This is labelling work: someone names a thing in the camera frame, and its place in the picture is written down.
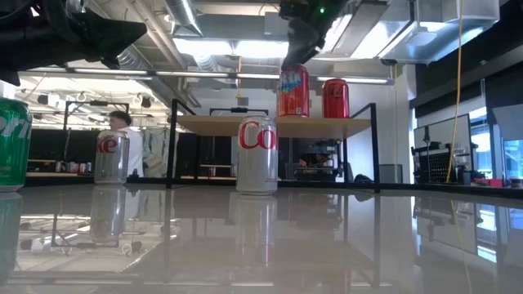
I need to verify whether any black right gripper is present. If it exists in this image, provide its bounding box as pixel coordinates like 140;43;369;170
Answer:
279;0;348;69

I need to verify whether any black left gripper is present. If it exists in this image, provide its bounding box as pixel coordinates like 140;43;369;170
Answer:
24;0;148;78

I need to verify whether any orange-red Fanta can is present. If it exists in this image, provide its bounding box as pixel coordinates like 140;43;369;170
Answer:
276;64;311;118

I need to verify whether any red Coca-Cola can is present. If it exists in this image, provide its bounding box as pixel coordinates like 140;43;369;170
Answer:
321;78;351;119

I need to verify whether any silver Diet Coke can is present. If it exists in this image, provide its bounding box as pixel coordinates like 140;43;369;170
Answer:
235;115;279;196
93;129;131;185

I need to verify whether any green Sprite can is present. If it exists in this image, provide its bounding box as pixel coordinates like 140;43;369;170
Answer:
0;96;34;193

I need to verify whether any wooden shelf with black legs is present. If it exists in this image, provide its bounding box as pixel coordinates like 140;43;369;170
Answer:
165;97;382;194

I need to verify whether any ceiling light strip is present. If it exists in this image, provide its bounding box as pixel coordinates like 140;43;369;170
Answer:
316;75;396;86
18;67;283;82

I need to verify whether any black background bar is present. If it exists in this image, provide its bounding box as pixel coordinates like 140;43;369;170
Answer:
208;106;270;117

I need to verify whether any person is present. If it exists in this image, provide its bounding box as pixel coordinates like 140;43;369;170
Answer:
108;109;145;179

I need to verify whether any black background machine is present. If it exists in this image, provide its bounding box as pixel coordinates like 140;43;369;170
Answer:
293;138;346;183

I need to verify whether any wooden background table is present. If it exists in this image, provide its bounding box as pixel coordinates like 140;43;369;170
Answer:
26;159;96;179

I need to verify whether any grey trash bin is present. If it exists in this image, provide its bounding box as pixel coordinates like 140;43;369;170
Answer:
378;163;405;185

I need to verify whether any grey partition panel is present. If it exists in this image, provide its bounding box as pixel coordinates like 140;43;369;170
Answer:
412;113;474;150

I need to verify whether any black pegboard rack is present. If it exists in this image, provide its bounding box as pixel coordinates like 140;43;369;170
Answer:
411;140;461;185

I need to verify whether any black background gantry frame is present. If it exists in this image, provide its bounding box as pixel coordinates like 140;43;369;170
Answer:
63;100;131;131

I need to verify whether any yellow hanging cable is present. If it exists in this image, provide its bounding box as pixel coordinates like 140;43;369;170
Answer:
445;0;466;184

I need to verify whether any black aluminium table frame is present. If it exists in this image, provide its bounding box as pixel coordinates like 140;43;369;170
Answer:
24;175;523;201

